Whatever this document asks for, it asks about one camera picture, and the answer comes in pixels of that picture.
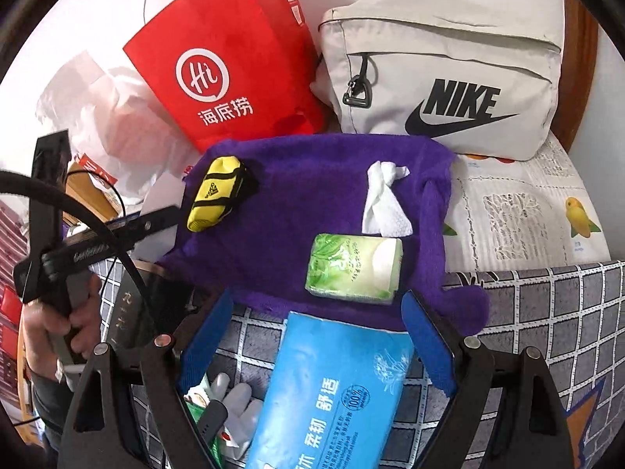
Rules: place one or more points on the wooden stool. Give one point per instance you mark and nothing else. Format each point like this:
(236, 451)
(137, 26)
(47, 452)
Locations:
(92, 193)

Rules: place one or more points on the purple towel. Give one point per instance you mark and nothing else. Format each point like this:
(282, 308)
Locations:
(308, 185)

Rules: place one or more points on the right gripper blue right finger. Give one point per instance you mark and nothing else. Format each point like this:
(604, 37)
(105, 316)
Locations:
(427, 332)

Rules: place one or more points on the lemon print snack packet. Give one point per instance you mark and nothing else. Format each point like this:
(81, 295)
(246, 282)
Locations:
(232, 437)

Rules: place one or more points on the white glove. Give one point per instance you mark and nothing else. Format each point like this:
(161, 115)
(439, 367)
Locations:
(243, 410)

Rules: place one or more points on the grey Nike pouch bag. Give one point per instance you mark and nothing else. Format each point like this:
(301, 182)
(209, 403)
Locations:
(478, 80)

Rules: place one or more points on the person left hand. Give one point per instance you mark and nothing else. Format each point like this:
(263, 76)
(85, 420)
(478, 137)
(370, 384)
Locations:
(40, 321)

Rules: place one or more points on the black watch strap long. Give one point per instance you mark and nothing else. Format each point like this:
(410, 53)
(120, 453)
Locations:
(212, 420)

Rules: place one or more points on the red Haidilao paper bag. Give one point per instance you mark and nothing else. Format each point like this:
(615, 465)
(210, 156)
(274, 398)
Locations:
(231, 69)

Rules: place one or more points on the dark green tea box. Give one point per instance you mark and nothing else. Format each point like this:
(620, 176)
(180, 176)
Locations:
(135, 321)

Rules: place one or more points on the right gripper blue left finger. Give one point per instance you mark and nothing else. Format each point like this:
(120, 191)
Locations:
(201, 337)

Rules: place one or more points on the white tissue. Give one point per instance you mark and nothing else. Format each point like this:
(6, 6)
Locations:
(382, 214)

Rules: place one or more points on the green snack packet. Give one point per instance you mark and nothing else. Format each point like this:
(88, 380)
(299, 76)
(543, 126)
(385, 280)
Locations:
(197, 399)

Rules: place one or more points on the brown wooden door frame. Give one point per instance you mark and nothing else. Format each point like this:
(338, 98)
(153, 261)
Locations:
(577, 71)

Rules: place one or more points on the white Miniso plastic bag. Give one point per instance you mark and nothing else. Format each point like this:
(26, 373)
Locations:
(116, 124)

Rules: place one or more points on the green pocket tissue pack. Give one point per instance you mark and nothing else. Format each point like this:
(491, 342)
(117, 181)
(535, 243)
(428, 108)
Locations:
(362, 269)

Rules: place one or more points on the grey checkered blanket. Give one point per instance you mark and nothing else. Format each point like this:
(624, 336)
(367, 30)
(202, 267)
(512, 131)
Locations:
(574, 316)

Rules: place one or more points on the newspaper sheet with lemons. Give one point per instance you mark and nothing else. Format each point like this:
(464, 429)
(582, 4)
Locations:
(521, 215)

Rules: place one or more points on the yellow black pouch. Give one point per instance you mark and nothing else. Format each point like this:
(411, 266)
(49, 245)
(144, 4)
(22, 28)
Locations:
(218, 193)

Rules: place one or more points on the blue tissue pack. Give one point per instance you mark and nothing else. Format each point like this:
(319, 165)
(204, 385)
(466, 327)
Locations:
(332, 396)

